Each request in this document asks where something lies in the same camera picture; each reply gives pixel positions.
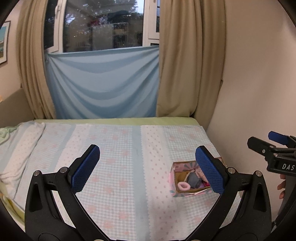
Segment cardboard box with pink wrap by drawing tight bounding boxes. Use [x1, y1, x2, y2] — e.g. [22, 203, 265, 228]
[169, 157, 226, 198]

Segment window with white frame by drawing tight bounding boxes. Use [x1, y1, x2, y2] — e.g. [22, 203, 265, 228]
[44, 0, 160, 53]

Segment beige left curtain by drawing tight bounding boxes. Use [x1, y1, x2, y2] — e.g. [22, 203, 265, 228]
[16, 1, 56, 119]

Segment pink fuzzy scrunchie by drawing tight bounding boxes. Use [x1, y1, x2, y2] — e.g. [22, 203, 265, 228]
[177, 181, 191, 192]

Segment grey fuzzy plush item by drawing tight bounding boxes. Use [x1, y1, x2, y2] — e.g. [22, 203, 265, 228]
[187, 172, 202, 189]

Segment light blue hanging sheet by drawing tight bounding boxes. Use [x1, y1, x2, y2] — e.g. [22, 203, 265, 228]
[46, 46, 159, 119]

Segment magenta zip pouch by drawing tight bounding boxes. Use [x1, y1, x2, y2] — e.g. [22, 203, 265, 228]
[203, 181, 211, 188]

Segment framed wall picture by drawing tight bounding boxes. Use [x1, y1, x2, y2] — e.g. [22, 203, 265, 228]
[0, 21, 11, 64]

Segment green mattress sheet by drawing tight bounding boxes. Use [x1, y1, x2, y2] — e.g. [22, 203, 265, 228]
[1, 117, 198, 230]

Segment beige right curtain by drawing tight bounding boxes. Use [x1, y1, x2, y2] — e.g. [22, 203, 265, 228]
[157, 1, 226, 126]

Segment checkered pastel bed cover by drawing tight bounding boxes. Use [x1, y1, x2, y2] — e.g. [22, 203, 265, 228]
[1, 121, 219, 240]

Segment beige curtain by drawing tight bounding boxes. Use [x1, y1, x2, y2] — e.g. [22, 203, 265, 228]
[157, 1, 226, 126]
[16, 1, 56, 119]

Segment right hand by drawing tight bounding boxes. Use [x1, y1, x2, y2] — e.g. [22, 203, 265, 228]
[277, 174, 286, 200]

